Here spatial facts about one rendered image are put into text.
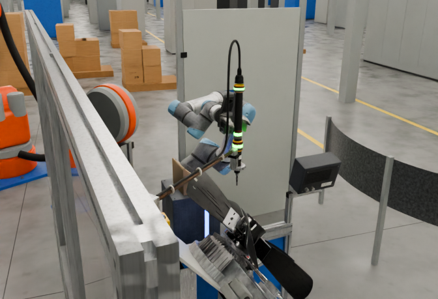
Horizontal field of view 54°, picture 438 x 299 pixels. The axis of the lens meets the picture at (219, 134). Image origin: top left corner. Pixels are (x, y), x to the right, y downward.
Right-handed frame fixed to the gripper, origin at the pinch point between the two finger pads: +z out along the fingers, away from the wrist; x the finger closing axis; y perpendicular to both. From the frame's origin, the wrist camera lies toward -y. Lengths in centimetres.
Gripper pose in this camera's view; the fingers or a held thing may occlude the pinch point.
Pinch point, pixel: (240, 123)
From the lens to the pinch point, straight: 177.8
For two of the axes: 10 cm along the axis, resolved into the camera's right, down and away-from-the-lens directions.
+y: 0.0, 9.4, 3.4
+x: -9.1, 1.3, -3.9
